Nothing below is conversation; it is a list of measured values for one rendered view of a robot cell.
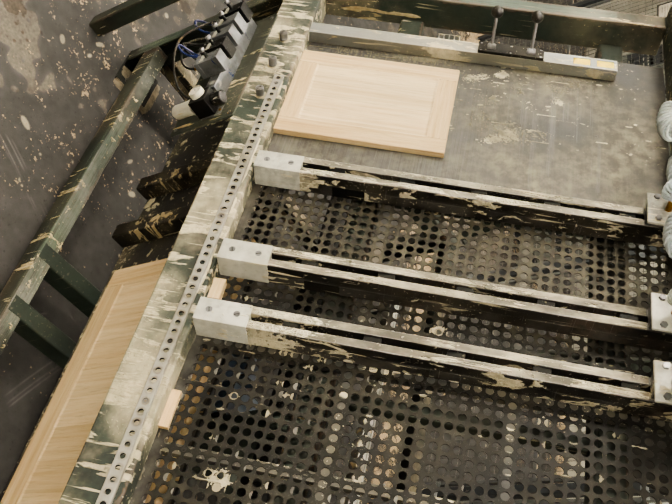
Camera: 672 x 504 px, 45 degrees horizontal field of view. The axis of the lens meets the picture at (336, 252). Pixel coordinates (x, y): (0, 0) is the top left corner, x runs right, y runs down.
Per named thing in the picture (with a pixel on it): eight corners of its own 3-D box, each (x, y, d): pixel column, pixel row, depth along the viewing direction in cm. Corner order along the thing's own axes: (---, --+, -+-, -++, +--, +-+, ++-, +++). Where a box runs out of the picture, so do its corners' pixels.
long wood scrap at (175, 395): (172, 391, 177) (171, 388, 176) (182, 393, 177) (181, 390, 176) (158, 428, 171) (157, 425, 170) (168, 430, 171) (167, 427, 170)
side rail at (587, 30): (329, 4, 280) (329, -24, 272) (655, 45, 266) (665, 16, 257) (325, 14, 277) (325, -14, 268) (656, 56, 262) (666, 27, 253)
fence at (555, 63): (312, 32, 260) (312, 21, 257) (613, 71, 247) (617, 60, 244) (309, 41, 257) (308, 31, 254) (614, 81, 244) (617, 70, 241)
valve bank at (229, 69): (195, 3, 261) (253, -23, 249) (220, 38, 270) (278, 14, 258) (139, 102, 230) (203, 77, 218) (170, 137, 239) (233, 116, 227)
